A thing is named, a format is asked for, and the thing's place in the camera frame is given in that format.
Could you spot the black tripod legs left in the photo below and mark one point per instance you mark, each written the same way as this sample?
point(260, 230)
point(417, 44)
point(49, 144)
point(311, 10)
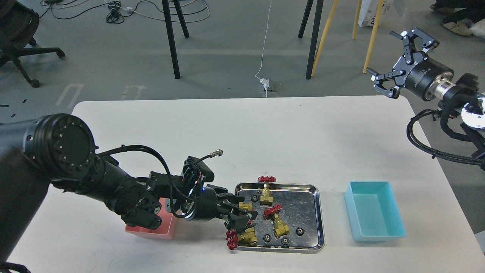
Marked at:
point(170, 33)

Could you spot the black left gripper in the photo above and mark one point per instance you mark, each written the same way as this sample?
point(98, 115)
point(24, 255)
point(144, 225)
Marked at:
point(214, 203)

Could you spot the small black gear bottom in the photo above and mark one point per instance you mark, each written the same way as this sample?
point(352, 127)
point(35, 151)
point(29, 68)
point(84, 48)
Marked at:
point(284, 242)

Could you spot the white power adapter with cable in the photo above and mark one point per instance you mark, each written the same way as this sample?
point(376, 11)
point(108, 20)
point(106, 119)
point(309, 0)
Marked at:
point(265, 82)

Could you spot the person's beige shoe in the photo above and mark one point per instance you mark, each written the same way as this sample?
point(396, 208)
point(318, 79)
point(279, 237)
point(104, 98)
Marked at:
point(459, 28)

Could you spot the black office chair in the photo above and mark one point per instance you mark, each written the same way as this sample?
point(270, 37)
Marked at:
point(18, 25)

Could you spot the small black gear bottom-centre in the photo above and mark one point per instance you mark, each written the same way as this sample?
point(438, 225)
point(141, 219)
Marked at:
point(267, 238)

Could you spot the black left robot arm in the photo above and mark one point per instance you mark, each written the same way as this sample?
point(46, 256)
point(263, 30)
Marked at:
point(60, 150)

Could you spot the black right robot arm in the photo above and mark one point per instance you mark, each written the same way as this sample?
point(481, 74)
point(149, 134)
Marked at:
point(461, 106)

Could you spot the black stand legs centre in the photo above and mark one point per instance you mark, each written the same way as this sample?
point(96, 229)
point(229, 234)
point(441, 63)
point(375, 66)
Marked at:
point(315, 32)

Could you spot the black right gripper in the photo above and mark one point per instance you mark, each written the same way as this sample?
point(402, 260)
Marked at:
point(421, 77)

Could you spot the stainless steel tray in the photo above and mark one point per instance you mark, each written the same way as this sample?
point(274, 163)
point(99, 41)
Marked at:
point(300, 208)

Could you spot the brass valve top red handle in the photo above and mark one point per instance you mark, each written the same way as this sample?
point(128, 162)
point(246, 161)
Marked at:
point(266, 198)

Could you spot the light blue plastic box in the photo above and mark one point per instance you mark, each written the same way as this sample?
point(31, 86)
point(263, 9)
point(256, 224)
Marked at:
point(373, 212)

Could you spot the small black gear right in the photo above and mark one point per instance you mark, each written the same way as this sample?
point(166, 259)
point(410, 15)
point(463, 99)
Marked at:
point(300, 231)

